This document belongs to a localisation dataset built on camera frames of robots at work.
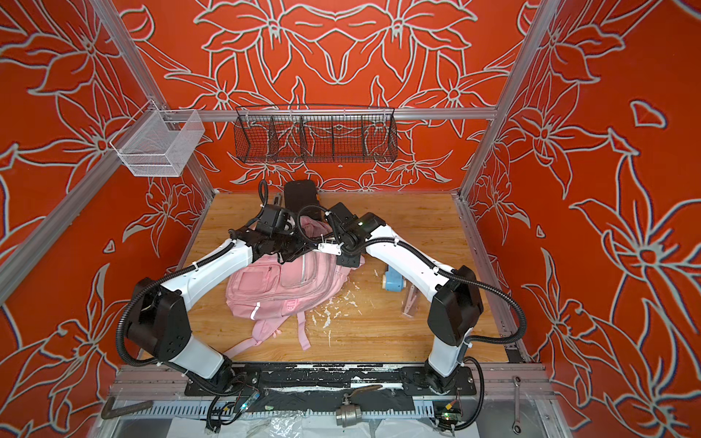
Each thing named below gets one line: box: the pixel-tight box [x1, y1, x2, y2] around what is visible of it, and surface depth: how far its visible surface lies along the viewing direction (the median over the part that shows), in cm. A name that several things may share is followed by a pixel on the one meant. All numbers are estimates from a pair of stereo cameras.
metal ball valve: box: [335, 384, 384, 428], surface depth 67 cm
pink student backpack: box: [225, 215, 367, 356], surface depth 83 cm
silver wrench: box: [512, 375, 523, 436], surface depth 70 cm
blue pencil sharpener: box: [385, 265, 405, 292], surface depth 89 cm
